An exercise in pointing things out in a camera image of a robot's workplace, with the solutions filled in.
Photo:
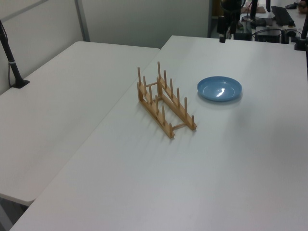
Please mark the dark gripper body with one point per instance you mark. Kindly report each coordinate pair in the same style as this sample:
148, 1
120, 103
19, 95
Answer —
231, 8

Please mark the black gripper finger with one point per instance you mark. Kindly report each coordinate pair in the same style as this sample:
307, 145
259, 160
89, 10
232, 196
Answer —
233, 27
222, 26

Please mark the blue round plastic plate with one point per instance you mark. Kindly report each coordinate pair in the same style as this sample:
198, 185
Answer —
211, 92

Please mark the wooden plate rack with pegs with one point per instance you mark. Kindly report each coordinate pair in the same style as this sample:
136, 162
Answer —
168, 127

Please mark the black monitor stand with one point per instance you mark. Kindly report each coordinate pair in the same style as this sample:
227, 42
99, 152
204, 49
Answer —
253, 16

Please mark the black electronics box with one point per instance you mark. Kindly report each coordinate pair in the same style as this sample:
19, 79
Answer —
269, 36

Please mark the black keyboard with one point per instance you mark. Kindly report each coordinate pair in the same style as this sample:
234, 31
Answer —
282, 15

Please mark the black clamp pole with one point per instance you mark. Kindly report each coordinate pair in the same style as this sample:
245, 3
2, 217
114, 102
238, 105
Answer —
302, 39

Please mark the black camera pole with base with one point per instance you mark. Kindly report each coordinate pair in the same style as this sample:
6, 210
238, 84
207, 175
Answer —
9, 56

